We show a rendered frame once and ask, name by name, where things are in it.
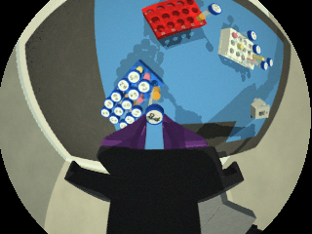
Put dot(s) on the blue bench mat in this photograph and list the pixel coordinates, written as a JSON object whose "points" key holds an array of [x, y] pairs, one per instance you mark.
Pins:
{"points": [[200, 86]]}

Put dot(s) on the red tube rack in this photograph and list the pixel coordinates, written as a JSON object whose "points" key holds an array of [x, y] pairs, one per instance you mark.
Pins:
{"points": [[174, 18]]}

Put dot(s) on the white tube rack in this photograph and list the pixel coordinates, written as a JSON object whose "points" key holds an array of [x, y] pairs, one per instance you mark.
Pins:
{"points": [[225, 44]]}

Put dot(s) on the blue test tube rack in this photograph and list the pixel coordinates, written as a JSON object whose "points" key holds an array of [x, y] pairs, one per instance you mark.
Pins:
{"points": [[153, 79]]}

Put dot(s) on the test tube with blue cap and pink liquid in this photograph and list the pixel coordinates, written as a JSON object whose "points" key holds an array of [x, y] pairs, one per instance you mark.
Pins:
{"points": [[263, 64]]}

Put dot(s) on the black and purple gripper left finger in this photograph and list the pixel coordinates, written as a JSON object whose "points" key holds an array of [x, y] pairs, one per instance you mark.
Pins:
{"points": [[129, 135]]}

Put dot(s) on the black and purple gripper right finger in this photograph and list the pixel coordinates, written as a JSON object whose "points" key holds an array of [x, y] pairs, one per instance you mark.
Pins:
{"points": [[179, 136]]}

